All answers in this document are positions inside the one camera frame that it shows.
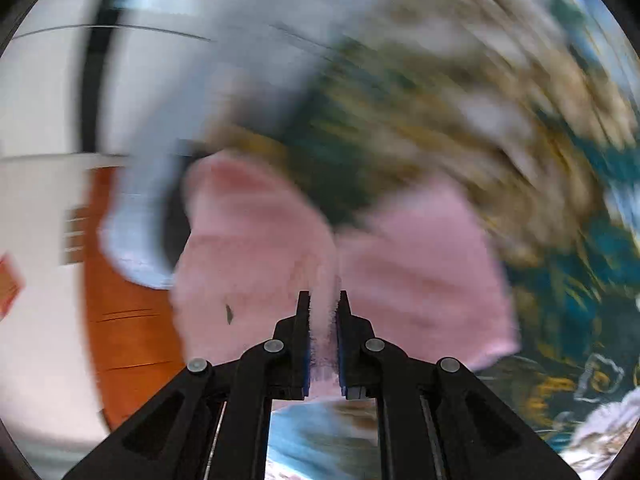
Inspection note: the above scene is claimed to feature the pink fleece garment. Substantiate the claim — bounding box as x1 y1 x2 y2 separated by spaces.
170 150 521 401

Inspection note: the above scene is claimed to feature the red wall hanging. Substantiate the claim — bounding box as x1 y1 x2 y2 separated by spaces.
0 255 26 318

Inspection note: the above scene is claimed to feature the white glossy wardrobe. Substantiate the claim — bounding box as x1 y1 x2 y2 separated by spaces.
0 0 216 161

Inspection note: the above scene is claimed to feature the orange wooden headboard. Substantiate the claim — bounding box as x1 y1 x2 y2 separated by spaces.
82 165 211 431

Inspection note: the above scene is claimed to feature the light blue floral quilt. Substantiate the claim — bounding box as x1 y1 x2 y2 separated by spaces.
97 0 381 291

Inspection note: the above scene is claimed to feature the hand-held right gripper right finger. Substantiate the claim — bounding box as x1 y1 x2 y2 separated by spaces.
336 290 583 480

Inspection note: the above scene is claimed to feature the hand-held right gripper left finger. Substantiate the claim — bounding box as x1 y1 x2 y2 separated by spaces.
62 290 313 480

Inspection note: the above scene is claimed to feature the teal floral bed sheet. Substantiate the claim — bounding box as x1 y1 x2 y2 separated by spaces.
200 0 640 480

